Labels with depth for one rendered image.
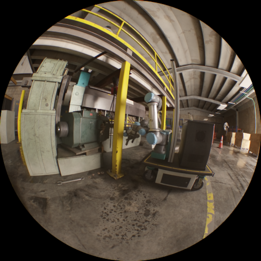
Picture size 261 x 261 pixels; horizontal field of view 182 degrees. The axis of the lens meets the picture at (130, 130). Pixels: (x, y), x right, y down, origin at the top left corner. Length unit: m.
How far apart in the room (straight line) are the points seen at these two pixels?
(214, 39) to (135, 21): 3.94
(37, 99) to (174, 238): 1.90
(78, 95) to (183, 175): 2.12
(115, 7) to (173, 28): 2.79
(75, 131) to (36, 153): 0.67
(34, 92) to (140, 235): 1.76
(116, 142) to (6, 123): 3.66
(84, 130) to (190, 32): 5.91
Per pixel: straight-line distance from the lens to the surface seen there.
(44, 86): 1.32
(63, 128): 1.09
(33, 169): 1.43
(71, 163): 1.23
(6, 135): 3.77
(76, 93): 1.84
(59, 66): 1.47
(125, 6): 4.82
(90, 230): 0.78
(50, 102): 1.26
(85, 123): 1.11
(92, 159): 1.29
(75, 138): 1.05
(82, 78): 2.01
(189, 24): 5.45
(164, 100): 2.60
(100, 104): 1.96
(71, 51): 1.65
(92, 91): 1.96
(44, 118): 1.19
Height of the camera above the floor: 0.74
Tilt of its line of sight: 4 degrees down
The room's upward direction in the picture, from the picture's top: 5 degrees clockwise
